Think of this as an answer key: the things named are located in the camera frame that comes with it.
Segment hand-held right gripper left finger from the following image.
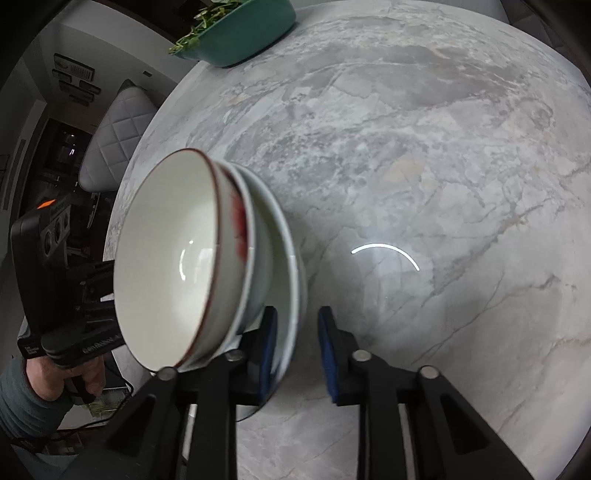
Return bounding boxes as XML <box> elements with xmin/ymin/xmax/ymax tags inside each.
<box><xmin>60</xmin><ymin>305</ymin><xmax>279</xmax><ymax>480</ymax></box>

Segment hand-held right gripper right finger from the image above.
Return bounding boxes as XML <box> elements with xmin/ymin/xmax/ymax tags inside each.
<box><xmin>318</xmin><ymin>305</ymin><xmax>532</xmax><ymax>480</ymax></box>

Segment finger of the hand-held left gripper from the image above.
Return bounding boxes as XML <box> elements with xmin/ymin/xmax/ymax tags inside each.
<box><xmin>81</xmin><ymin>261</ymin><xmax>116</xmax><ymax>298</ymax></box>
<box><xmin>82</xmin><ymin>299</ymin><xmax>119</xmax><ymax>326</ymax></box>

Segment cream patterned bowl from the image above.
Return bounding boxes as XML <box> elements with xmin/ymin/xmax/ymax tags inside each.
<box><xmin>113</xmin><ymin>148</ymin><xmax>257</xmax><ymax>370</ymax></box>

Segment large white bowl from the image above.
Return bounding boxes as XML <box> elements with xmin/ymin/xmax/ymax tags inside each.
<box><xmin>240</xmin><ymin>166</ymin><xmax>308</xmax><ymax>386</ymax></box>

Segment small white bowl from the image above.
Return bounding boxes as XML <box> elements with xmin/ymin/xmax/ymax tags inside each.
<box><xmin>217</xmin><ymin>159</ymin><xmax>278</xmax><ymax>342</ymax></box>

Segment person's left forearm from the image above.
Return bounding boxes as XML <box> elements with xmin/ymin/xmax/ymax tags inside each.
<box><xmin>0</xmin><ymin>357</ymin><xmax>75</xmax><ymax>439</ymax></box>

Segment person's left hand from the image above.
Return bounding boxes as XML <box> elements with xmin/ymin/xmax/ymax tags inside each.
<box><xmin>25</xmin><ymin>355</ymin><xmax>108</xmax><ymax>402</ymax></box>

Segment light grey quilted chair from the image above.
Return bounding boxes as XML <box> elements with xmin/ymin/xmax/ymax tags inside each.
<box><xmin>78</xmin><ymin>79</ymin><xmax>160</xmax><ymax>192</ymax></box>

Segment green leafy vegetables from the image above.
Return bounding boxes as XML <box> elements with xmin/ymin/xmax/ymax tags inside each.
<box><xmin>168</xmin><ymin>0</ymin><xmax>245</xmax><ymax>56</ymax></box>

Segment green plastic basin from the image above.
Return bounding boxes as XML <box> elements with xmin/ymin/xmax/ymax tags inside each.
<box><xmin>178</xmin><ymin>0</ymin><xmax>297</xmax><ymax>68</ymax></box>

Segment black cable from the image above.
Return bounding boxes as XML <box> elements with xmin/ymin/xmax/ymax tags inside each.
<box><xmin>7</xmin><ymin>381</ymin><xmax>136</xmax><ymax>450</ymax></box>

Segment large wall picture frame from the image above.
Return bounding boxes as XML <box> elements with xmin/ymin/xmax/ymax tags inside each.
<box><xmin>53</xmin><ymin>53</ymin><xmax>95</xmax><ymax>83</ymax></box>

